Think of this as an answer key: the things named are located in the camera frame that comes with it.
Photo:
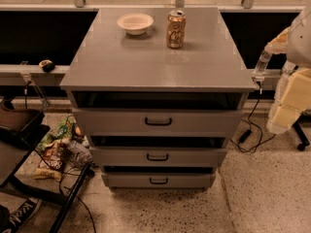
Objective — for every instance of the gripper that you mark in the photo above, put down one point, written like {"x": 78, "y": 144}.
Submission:
{"x": 299, "y": 44}

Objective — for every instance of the grey drawer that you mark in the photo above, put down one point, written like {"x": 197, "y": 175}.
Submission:
{"x": 153, "y": 122}
{"x": 158, "y": 157}
{"x": 159, "y": 180}

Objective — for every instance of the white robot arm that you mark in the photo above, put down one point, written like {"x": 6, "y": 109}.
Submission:
{"x": 295, "y": 41}

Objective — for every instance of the grey drawer cabinet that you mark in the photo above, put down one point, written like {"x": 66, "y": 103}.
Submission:
{"x": 114, "y": 70}

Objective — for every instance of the grey bottom drawer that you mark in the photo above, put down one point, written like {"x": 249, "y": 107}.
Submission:
{"x": 159, "y": 180}

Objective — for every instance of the grey top drawer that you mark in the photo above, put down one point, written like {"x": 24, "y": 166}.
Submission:
{"x": 153, "y": 122}

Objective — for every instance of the black stand leg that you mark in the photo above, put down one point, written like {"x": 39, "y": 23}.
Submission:
{"x": 304, "y": 142}

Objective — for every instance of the clear water bottle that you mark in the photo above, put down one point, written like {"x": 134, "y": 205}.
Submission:
{"x": 262, "y": 63}

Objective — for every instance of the gold soda can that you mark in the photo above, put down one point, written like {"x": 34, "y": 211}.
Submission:
{"x": 175, "y": 32}

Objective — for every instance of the white paper bowl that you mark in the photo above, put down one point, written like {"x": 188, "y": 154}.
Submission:
{"x": 135, "y": 24}

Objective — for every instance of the crushed plastic bottle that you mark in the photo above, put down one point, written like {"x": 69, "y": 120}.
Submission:
{"x": 82, "y": 155}

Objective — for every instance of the green snack bag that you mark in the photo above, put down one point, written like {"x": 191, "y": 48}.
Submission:
{"x": 63, "y": 131}

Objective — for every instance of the brown chip bag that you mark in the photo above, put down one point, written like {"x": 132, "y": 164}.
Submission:
{"x": 53, "y": 162}

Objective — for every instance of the black yellow tape measure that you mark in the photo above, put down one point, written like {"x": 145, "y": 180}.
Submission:
{"x": 47, "y": 65}

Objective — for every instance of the black white sneaker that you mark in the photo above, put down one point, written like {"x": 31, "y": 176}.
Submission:
{"x": 11, "y": 222}

